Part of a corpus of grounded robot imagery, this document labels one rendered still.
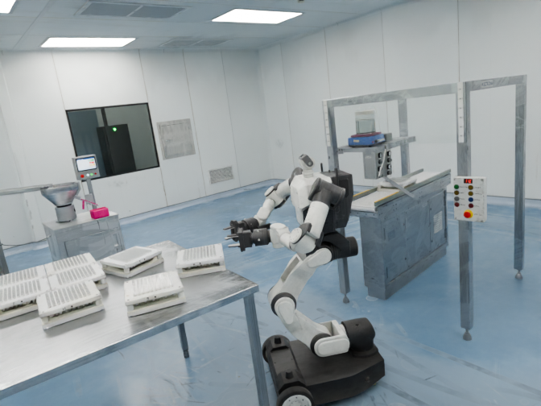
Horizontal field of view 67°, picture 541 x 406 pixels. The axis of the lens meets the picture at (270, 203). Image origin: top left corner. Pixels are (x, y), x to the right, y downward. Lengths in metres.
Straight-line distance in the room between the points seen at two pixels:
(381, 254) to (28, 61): 5.83
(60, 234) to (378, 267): 2.98
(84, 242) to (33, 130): 3.08
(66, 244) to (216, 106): 4.85
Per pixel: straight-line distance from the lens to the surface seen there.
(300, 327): 2.40
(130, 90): 7.68
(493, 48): 6.21
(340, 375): 2.45
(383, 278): 3.45
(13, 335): 2.06
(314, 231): 1.86
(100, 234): 4.53
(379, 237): 3.33
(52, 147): 7.25
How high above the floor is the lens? 1.62
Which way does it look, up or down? 13 degrees down
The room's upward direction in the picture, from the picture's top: 7 degrees counter-clockwise
